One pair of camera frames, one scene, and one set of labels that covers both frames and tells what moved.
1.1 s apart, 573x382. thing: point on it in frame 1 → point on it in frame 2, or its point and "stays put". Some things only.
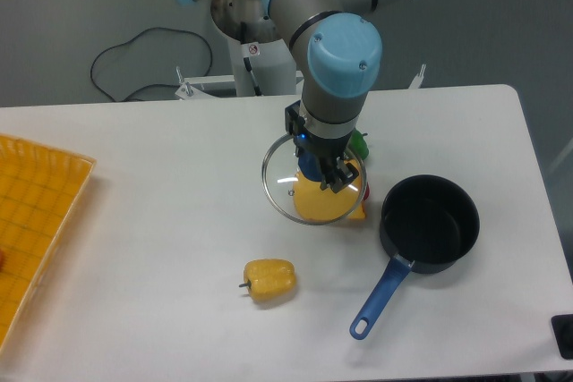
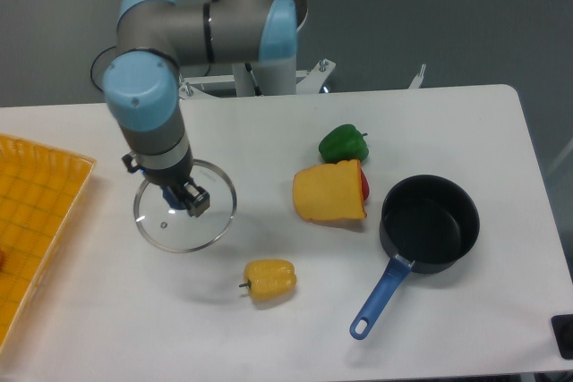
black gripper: x=326 y=148 → x=172 y=178
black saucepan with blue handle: x=430 y=222 stays put
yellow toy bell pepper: x=269 y=279 stays put
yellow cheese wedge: x=314 y=203 stays put
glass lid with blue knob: x=293 y=184 → x=177 y=231
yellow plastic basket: x=40 y=190 stays put
